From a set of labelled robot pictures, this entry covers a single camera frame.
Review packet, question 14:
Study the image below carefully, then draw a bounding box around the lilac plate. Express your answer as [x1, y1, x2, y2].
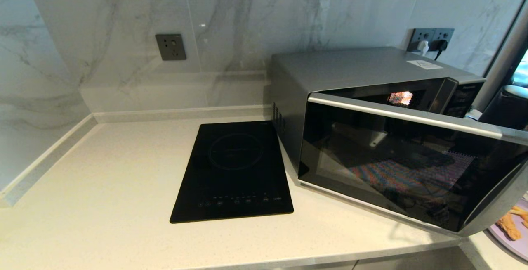
[488, 198, 528, 262]

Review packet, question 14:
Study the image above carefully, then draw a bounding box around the black induction cooktop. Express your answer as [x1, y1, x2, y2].
[170, 121, 294, 224]

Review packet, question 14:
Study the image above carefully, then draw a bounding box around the grey cabinet door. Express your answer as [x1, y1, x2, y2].
[285, 261, 356, 270]
[354, 246, 467, 270]

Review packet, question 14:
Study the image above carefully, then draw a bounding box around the white paper sticker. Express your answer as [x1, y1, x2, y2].
[405, 60, 443, 70]

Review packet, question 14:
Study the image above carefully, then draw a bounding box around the black power plug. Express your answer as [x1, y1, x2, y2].
[433, 40, 448, 61]

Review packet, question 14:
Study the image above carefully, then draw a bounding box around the black kettle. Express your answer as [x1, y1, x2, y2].
[478, 85, 528, 132]

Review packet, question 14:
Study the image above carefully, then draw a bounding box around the fried chicken piece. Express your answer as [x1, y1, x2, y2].
[496, 213, 523, 242]

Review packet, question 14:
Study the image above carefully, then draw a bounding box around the dark grey wall socket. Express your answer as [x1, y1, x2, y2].
[155, 34, 187, 61]
[431, 28, 455, 52]
[407, 28, 433, 53]

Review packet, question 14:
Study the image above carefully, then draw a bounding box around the dark window frame post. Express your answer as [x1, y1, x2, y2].
[470, 0, 528, 111]

